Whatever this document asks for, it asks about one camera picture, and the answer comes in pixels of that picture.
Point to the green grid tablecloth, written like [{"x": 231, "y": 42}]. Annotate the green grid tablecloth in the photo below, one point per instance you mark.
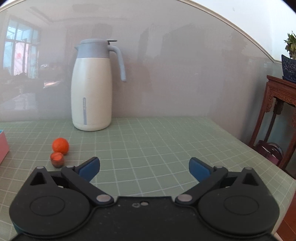
[{"x": 138, "y": 156}]

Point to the blue patterned plant pot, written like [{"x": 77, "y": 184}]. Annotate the blue patterned plant pot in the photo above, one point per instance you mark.
[{"x": 288, "y": 69}]

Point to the dark red bag under stand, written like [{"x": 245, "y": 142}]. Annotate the dark red bag under stand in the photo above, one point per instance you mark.
[{"x": 271, "y": 151}]

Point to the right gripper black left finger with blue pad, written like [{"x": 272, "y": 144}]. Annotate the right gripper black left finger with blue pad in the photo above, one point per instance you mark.
[{"x": 69, "y": 186}]

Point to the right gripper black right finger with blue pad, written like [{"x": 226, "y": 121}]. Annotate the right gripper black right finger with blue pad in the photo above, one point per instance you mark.
[{"x": 219, "y": 186}]

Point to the carved wooden side stand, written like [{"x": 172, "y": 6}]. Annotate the carved wooden side stand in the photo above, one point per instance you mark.
[{"x": 277, "y": 93}]

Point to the green bamboo plant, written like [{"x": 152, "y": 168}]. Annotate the green bamboo plant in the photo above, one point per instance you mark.
[{"x": 291, "y": 45}]

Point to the orange tangerine far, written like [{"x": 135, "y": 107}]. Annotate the orange tangerine far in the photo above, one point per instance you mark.
[{"x": 60, "y": 145}]

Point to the colourful cardboard box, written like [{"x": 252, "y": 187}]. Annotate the colourful cardboard box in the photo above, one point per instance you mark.
[{"x": 4, "y": 147}]

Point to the brown nut with orange top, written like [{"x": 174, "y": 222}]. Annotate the brown nut with orange top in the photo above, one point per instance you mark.
[{"x": 57, "y": 159}]

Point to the white thermos jug grey lid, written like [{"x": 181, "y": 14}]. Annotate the white thermos jug grey lid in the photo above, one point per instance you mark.
[{"x": 91, "y": 84}]

